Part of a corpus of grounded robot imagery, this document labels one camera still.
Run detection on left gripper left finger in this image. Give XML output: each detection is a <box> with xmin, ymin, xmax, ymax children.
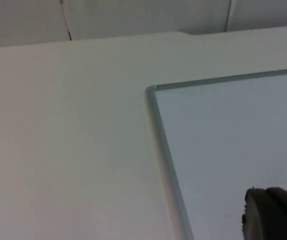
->
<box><xmin>241</xmin><ymin>188</ymin><xmax>287</xmax><ymax>240</ymax></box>

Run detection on grey-framed whiteboard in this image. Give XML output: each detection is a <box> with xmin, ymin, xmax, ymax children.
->
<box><xmin>144</xmin><ymin>67</ymin><xmax>287</xmax><ymax>240</ymax></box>

